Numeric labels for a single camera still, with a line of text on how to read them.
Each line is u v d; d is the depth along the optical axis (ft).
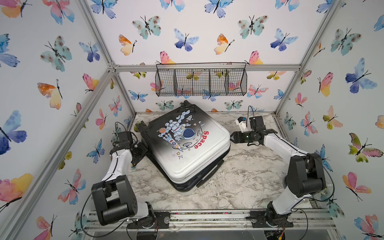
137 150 2.43
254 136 2.24
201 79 3.22
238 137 2.64
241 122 2.71
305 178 1.51
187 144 2.53
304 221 2.42
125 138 2.24
